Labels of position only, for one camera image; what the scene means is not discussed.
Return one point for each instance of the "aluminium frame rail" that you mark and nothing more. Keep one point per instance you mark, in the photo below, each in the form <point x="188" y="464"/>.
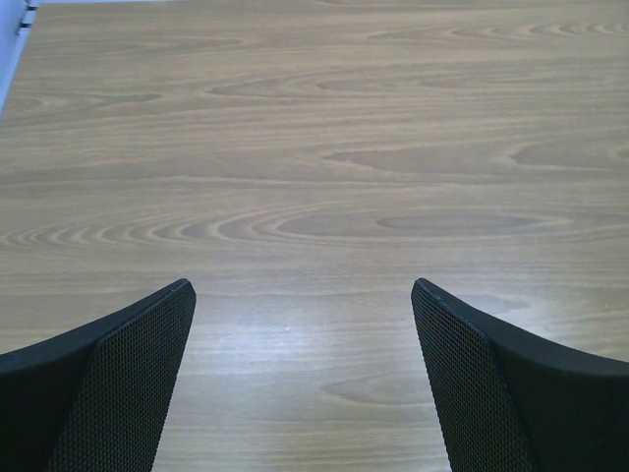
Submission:
<point x="25" y="12"/>

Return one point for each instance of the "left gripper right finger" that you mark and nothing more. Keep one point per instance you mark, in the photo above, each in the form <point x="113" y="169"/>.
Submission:
<point x="509" y="400"/>

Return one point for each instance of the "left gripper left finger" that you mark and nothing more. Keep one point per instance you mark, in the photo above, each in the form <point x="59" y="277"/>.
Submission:
<point x="96" y="397"/>

